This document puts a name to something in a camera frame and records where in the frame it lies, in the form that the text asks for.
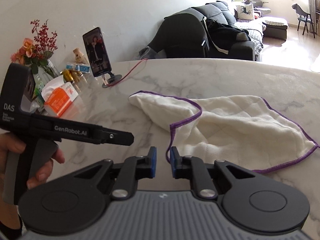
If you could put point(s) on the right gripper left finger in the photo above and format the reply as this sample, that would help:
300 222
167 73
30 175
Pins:
76 201

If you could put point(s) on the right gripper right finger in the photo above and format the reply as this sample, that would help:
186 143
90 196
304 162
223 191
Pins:
249 200

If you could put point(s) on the white towel purple trim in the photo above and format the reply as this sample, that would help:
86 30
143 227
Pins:
242 129

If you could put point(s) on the person's left hand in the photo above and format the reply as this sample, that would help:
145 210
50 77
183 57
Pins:
11 223

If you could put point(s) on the flower bouquet in vase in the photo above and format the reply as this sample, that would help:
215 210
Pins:
36 52

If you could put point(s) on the orange tissue box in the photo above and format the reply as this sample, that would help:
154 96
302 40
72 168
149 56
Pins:
58 95

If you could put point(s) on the beige drink bottle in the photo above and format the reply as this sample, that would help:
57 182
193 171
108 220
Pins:
80 57

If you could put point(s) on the small blue white box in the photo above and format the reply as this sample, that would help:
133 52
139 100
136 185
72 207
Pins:
78 67

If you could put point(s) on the black smartphone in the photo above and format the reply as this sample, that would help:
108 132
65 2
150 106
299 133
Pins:
96 52

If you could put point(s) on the round black phone stand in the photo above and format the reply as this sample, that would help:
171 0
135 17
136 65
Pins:
112 80

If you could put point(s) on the dark grey sofa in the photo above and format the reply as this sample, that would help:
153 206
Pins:
232 38

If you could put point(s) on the wooden chair with cushion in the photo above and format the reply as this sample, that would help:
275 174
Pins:
306 18

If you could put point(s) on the white deer print pillow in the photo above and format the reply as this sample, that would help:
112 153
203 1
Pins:
245 11

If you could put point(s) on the grey window curtain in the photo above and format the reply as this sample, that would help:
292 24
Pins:
313 10

